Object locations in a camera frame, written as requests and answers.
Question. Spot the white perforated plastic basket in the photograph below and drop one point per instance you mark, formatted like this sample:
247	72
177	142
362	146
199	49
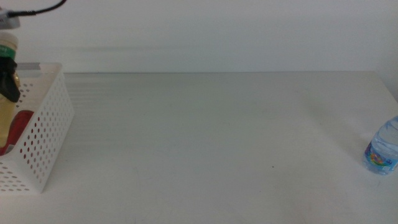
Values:
46	124

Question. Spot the yellow tea bottle green label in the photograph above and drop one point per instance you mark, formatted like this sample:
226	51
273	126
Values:
6	121

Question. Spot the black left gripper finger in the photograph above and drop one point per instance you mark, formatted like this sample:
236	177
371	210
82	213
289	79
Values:
7	81

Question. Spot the red drink can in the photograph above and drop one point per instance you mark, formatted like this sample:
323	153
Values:
21	124

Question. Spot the blue-capped water bottle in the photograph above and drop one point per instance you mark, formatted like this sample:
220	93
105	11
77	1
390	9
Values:
384	146

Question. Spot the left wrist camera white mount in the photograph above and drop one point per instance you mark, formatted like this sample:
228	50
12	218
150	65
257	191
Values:
7	21

